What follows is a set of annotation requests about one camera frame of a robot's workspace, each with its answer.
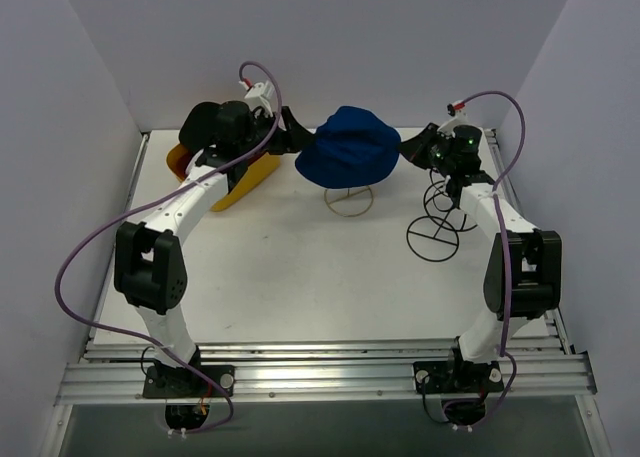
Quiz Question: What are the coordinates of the blue bucket hat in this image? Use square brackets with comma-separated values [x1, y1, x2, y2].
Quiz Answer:
[295, 106, 401, 189]

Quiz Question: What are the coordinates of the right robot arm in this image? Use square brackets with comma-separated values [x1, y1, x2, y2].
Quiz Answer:
[282, 103, 562, 390]

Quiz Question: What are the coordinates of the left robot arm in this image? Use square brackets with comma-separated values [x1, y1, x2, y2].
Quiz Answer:
[114, 101, 315, 396]

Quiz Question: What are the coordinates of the yellow bin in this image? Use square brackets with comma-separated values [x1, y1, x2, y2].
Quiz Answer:
[166, 144, 281, 212]

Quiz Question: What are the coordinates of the black cap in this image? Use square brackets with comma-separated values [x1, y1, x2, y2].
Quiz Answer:
[179, 102, 220, 154]

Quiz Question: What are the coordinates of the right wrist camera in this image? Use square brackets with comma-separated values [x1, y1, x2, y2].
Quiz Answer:
[447, 100, 468, 121]

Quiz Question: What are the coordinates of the gold wire hat stand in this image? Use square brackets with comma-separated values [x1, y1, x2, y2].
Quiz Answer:
[323, 186, 375, 218]

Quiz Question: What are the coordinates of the black wire hat stand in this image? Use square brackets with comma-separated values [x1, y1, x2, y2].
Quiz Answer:
[405, 178, 478, 263]

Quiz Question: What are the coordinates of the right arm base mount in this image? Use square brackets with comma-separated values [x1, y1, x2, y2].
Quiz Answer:
[412, 360, 504, 395]

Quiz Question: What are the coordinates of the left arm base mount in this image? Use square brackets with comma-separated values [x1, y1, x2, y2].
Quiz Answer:
[142, 362, 236, 399]

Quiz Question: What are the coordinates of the aluminium rail frame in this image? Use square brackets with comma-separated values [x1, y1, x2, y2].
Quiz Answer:
[56, 155, 613, 456]

